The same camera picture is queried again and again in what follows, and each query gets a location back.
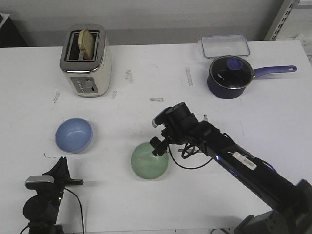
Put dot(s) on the blue bowl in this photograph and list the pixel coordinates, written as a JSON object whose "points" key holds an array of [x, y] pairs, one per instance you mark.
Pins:
{"points": [[74, 135]]}

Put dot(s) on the cream toaster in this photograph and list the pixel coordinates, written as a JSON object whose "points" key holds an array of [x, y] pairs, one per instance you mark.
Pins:
{"points": [[88, 78]]}

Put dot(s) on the green bowl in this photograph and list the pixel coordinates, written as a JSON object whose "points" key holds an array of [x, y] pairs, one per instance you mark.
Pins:
{"points": [[146, 165]]}

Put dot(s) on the metal shelf upright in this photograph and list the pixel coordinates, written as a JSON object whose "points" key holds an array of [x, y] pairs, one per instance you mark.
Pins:
{"points": [[280, 19]]}

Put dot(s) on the bread slice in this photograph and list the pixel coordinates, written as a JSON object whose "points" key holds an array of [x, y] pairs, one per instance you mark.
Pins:
{"points": [[86, 44]]}

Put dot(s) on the clear plastic container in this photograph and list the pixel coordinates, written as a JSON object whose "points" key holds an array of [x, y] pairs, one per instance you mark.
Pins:
{"points": [[222, 45]]}

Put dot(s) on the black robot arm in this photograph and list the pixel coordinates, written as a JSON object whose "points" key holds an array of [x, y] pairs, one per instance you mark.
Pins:
{"points": [[209, 182], [42, 209]]}

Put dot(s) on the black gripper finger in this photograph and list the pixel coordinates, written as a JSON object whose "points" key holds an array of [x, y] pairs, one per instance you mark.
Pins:
{"points": [[159, 147], [58, 171], [68, 168]]}

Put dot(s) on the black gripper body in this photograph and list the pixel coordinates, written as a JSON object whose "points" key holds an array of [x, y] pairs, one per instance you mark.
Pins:
{"points": [[56, 193], [175, 135]]}

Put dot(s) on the blue saucepan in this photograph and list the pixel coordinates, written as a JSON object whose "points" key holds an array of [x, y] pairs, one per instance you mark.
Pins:
{"points": [[225, 93]]}

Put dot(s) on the glass pot lid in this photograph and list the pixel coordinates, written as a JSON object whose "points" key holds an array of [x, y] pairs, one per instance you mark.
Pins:
{"points": [[231, 72]]}

